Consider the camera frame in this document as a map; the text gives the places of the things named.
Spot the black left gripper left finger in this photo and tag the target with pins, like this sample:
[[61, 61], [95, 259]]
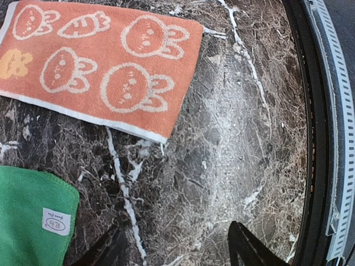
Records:
[[109, 249]]

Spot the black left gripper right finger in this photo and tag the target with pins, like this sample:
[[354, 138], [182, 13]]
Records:
[[245, 245]]

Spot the orange bunny pattern towel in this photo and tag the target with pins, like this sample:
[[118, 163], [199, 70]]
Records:
[[122, 68]]

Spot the green microfibre towel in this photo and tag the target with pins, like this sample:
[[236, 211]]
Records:
[[38, 211]]

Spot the black front table rail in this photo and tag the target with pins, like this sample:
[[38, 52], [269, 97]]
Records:
[[313, 243]]

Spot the white slotted cable duct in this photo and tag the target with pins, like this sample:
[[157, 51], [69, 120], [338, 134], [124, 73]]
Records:
[[340, 221]]

